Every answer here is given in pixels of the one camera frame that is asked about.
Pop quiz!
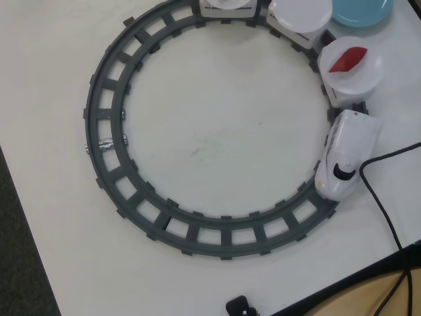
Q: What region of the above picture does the white Shinkansen toy locomotive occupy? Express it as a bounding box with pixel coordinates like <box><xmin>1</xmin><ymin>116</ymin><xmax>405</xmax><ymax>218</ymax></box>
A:
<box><xmin>314</xmin><ymin>109</ymin><xmax>384</xmax><ymax>201</ymax></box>

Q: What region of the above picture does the red tuna sushi piece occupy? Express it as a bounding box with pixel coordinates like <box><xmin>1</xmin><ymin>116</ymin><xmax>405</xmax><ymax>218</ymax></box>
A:
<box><xmin>329</xmin><ymin>47</ymin><xmax>368</xmax><ymax>74</ymax></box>

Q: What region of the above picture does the blue round dish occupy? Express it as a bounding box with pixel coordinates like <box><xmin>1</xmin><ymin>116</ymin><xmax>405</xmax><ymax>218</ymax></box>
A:
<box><xmin>330</xmin><ymin>0</ymin><xmax>394</xmax><ymax>29</ymax></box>

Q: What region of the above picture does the grey circular toy train track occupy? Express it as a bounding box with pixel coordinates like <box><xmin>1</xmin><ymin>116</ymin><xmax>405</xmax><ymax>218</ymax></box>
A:
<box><xmin>82</xmin><ymin>0</ymin><xmax>370</xmax><ymax>263</ymax></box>

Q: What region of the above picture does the black plug adapter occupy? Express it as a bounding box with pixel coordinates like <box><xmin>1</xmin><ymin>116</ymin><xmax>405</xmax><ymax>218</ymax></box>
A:
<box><xmin>226</xmin><ymin>295</ymin><xmax>260</xmax><ymax>316</ymax></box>

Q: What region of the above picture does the black cable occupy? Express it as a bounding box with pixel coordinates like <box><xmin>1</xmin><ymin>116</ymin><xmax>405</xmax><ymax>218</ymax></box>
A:
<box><xmin>359</xmin><ymin>142</ymin><xmax>421</xmax><ymax>316</ymax></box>

